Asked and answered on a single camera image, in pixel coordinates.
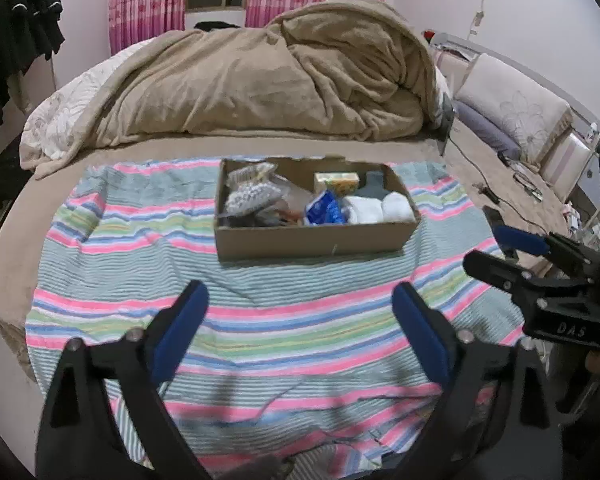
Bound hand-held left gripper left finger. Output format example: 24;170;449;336
35;280;210;480

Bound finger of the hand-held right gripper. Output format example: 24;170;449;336
462;249;549;307
494;225;600;282

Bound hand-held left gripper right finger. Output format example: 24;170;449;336
391;281;566;480

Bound white sock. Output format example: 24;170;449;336
381;191;417;224
342;195;385;224

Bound brown cardboard box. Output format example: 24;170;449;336
213;156;422;262

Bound grey knit cloth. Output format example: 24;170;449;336
362;171;388;203

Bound blue tissue pack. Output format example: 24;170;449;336
305;191;348;226

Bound bread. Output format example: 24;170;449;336
272;180;315;223

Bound cotton swab bag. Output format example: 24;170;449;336
227;162;277;186

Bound yellow green tissue pack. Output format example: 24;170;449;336
314;172;361;195

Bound black phone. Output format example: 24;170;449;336
482;205;518;261

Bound striped blanket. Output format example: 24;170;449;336
25;157;526;476

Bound grey pillow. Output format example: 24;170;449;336
452;100;523;161

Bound white embroidered cushion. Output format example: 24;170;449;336
455;52;575;162

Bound tablet on stand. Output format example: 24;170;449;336
436;94;457;156

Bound bed headboard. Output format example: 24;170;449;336
424;30;600;141

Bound bed with taupe sheet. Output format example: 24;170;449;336
0;115;581;386

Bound white floral quilt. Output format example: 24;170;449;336
20;39;148;161

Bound beige comforter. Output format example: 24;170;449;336
20;0;453;181

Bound black hanging clothes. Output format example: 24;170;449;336
0;0;66;138

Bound black cable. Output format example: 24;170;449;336
446;129;548;233

